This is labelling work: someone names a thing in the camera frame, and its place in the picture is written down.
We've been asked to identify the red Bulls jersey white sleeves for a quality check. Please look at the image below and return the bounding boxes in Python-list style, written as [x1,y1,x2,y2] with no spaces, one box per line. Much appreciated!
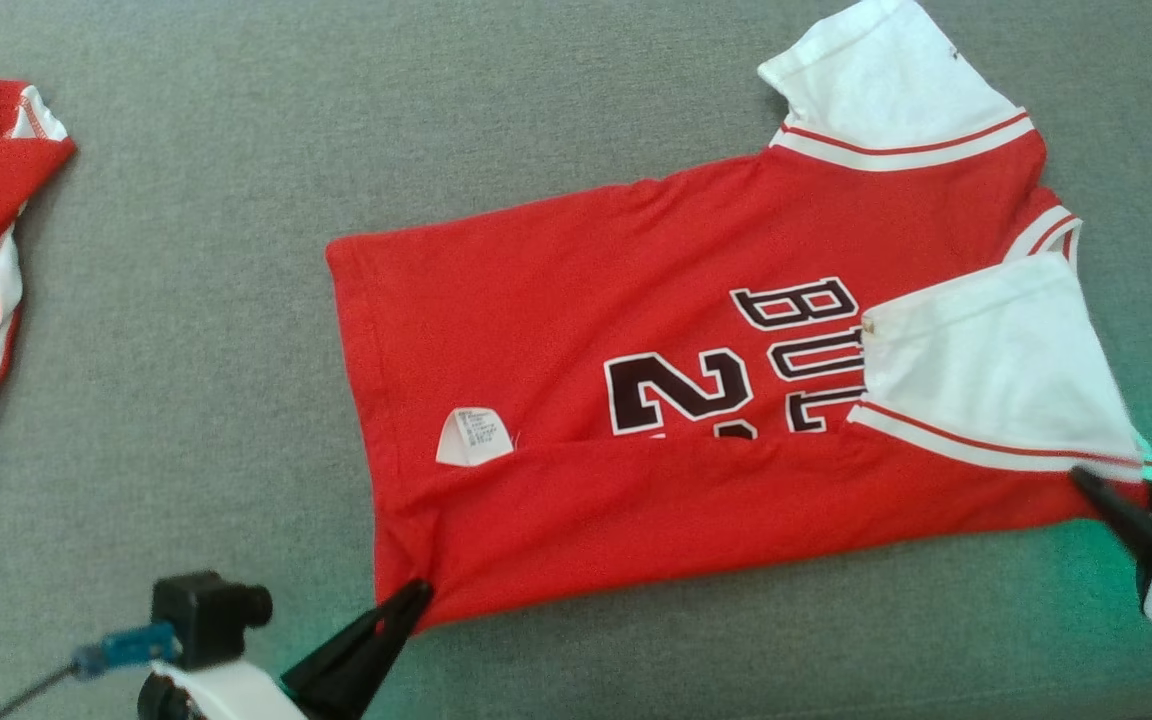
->
[325,0,1152,634]

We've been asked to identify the grey sofa seat cushion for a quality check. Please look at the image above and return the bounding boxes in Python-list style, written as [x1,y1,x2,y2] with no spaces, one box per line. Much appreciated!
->
[0,0,1152,720]

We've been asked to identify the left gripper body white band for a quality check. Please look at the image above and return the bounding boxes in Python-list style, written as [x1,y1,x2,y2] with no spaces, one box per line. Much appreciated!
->
[136,658,309,720]

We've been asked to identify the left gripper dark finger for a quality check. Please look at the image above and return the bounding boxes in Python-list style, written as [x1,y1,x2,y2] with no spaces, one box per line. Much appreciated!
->
[281,578,434,709]
[311,583,435,720]

